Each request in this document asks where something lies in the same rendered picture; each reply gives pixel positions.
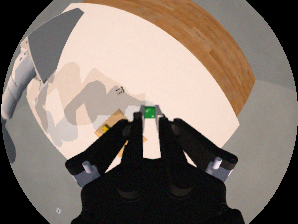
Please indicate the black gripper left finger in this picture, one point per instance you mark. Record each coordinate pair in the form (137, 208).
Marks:
(96, 159)

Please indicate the grey die with black pips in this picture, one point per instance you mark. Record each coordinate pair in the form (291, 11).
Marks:
(119, 91)

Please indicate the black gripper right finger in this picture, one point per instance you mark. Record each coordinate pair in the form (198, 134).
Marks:
(204, 154)

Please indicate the green die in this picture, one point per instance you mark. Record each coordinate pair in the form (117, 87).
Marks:
(149, 112)

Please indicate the yellow die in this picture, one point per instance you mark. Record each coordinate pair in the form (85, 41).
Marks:
(105, 128)

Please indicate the orange mat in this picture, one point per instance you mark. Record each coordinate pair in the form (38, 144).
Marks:
(118, 115)

